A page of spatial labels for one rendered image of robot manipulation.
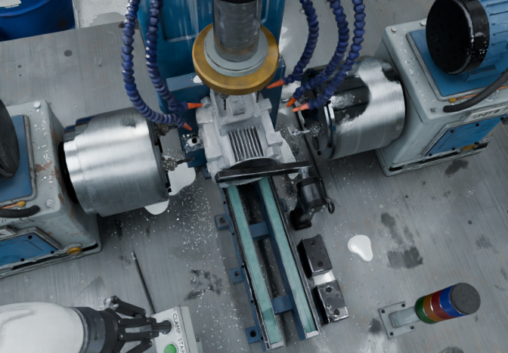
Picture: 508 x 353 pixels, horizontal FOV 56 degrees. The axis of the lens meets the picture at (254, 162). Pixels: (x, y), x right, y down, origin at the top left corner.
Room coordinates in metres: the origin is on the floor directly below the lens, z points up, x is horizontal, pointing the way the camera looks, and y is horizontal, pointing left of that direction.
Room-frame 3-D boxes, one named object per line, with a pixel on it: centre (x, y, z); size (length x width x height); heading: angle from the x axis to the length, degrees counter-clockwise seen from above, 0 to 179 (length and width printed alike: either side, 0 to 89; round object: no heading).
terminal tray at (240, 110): (0.60, 0.06, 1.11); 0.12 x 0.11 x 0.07; 21
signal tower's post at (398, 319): (0.17, -0.43, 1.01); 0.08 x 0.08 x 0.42; 22
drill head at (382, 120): (0.69, -0.26, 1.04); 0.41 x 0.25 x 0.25; 112
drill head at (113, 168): (0.43, 0.38, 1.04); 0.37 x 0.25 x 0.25; 112
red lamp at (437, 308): (0.17, -0.43, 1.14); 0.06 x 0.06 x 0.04
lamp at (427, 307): (0.17, -0.43, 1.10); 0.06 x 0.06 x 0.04
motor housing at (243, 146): (0.56, 0.05, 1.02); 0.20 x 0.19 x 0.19; 21
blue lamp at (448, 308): (0.17, -0.43, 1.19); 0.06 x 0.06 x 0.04
